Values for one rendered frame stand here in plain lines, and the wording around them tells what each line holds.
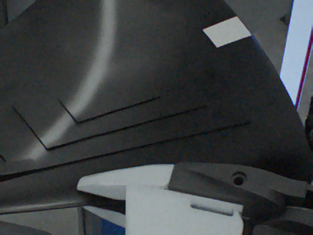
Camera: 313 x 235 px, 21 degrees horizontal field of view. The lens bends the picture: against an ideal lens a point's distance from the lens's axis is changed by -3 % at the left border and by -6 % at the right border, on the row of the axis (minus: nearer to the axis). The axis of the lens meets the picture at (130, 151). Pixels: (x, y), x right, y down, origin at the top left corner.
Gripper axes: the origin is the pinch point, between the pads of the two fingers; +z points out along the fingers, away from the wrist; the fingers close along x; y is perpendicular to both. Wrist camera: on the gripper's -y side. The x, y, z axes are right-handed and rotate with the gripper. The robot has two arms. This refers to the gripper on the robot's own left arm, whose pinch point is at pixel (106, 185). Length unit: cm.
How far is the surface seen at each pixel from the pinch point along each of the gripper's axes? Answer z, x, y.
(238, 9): 5, 113, -112
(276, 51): -6, 131, -116
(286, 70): -8.7, 15.2, -22.2
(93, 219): 16, 80, -34
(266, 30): -2, 132, -123
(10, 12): 41, 73, -66
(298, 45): -9.3, 11.4, -22.1
